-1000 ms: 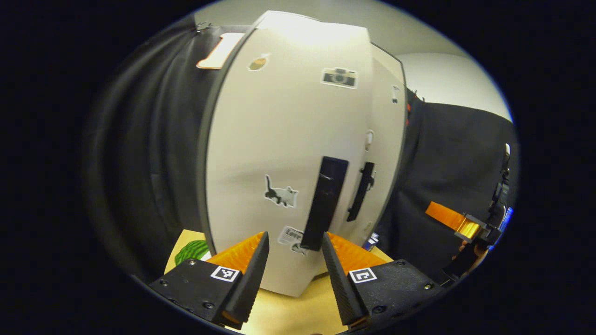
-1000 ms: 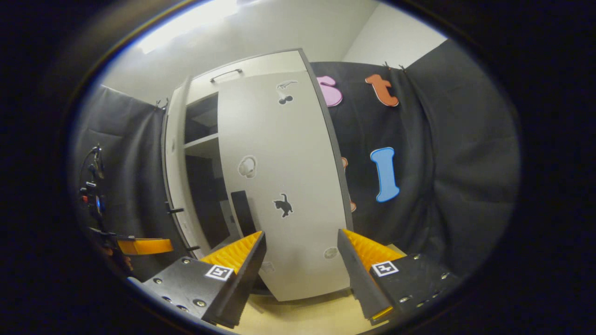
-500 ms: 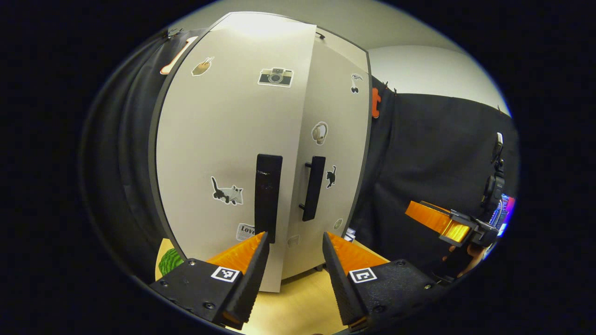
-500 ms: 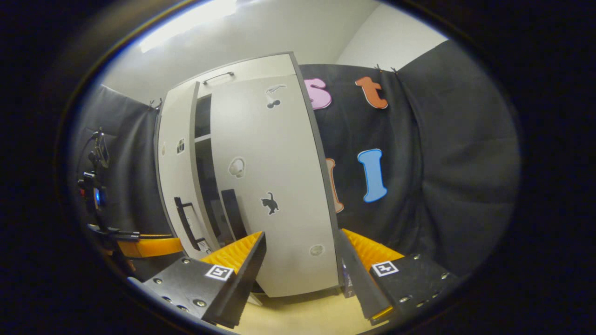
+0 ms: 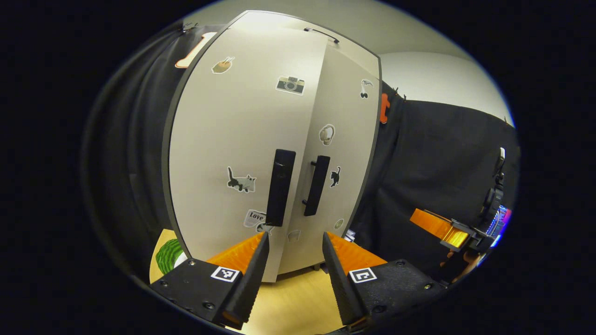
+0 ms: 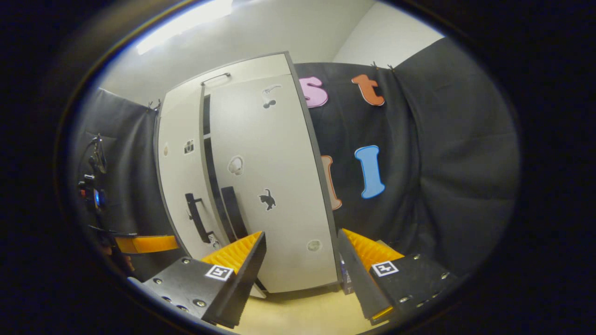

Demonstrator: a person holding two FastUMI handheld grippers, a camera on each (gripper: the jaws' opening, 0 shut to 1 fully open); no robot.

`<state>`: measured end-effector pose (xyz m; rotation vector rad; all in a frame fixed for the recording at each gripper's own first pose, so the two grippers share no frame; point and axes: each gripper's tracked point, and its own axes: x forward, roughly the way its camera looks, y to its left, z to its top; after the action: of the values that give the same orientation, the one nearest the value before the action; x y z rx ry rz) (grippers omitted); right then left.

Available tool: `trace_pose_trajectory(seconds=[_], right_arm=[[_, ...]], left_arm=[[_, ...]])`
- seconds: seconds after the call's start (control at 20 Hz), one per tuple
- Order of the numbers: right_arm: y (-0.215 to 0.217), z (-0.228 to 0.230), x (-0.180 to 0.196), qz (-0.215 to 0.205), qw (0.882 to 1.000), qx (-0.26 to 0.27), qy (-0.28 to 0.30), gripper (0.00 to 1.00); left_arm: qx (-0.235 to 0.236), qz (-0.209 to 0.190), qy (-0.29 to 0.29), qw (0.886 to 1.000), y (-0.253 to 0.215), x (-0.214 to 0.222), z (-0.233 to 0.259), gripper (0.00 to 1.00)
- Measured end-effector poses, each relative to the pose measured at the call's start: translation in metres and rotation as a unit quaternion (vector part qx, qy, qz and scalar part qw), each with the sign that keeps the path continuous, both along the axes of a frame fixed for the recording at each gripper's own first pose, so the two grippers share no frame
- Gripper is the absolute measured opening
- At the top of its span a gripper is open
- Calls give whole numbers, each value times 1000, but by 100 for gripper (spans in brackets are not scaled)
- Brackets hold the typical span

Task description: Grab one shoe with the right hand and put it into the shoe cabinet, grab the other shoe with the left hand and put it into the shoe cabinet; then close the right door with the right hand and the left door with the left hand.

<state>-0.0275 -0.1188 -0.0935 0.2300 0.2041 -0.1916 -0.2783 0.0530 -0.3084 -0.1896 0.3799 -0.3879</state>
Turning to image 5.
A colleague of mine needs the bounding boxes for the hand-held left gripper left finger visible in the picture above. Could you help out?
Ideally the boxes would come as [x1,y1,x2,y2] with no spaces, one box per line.
[149,231,271,330]

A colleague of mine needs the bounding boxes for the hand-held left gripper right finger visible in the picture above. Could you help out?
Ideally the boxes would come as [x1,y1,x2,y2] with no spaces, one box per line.
[322,232,447,332]

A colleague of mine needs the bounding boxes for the white shoe cabinet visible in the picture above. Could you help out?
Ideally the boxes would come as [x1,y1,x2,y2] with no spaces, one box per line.
[161,9,383,284]

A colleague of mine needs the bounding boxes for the white cabinet drawer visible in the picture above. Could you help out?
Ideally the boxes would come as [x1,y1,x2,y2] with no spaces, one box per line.
[227,10,381,63]

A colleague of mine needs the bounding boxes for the black backdrop cloth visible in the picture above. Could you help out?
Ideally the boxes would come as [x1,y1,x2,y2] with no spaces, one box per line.
[81,23,219,280]
[349,81,520,280]

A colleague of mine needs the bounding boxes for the watermelon slice plush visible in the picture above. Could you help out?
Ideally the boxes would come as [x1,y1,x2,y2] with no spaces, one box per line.
[156,239,188,275]

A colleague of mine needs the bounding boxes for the black door handle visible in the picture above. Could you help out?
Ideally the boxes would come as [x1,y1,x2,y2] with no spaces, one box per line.
[265,149,297,227]
[303,155,331,217]

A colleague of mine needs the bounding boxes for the dark drawer handle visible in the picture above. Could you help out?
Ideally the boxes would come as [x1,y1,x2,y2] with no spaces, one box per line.
[304,28,340,44]

